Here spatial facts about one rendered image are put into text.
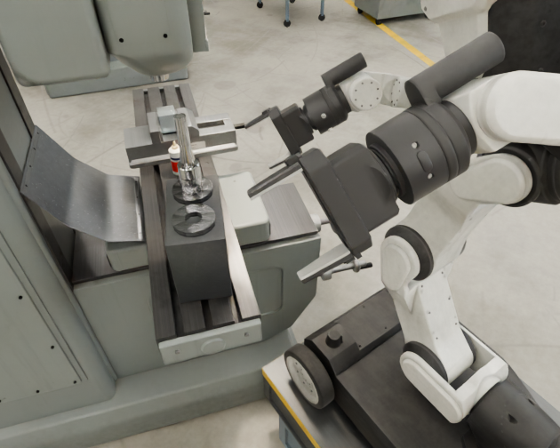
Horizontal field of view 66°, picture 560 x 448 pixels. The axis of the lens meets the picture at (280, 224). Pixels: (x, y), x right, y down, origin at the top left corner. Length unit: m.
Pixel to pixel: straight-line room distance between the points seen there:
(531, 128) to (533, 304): 2.08
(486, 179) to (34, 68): 0.90
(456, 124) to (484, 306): 1.98
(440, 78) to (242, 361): 1.48
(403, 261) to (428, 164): 0.61
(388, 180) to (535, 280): 2.23
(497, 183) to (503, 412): 0.61
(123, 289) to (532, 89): 1.23
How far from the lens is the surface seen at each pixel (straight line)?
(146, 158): 1.43
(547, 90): 0.48
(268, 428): 1.89
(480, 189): 0.83
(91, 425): 1.86
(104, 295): 1.46
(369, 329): 1.42
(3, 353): 1.57
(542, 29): 0.72
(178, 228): 0.89
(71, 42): 1.04
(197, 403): 1.82
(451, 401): 1.22
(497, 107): 0.46
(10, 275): 1.31
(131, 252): 1.34
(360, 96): 0.94
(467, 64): 0.49
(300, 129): 0.97
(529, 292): 2.56
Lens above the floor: 1.76
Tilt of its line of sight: 43 degrees down
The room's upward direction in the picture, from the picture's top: straight up
